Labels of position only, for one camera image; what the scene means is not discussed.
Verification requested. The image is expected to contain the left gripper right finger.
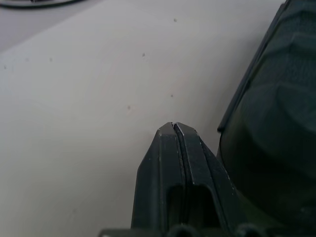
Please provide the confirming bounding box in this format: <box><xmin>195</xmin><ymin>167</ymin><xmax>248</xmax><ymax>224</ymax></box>
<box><xmin>173</xmin><ymin>122</ymin><xmax>238</xmax><ymax>231</ymax></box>

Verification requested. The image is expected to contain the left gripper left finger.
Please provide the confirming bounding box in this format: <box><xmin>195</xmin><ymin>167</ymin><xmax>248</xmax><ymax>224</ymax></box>
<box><xmin>130</xmin><ymin>121</ymin><xmax>186</xmax><ymax>230</ymax></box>

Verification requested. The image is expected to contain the black plastic tool case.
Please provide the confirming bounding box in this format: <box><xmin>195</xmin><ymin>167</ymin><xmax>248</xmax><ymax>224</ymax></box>
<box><xmin>216</xmin><ymin>0</ymin><xmax>316</xmax><ymax>237</ymax></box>

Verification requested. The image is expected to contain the black USB cable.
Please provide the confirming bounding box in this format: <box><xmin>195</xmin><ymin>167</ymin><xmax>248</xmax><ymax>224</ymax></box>
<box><xmin>0</xmin><ymin>0</ymin><xmax>78</xmax><ymax>9</ymax></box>

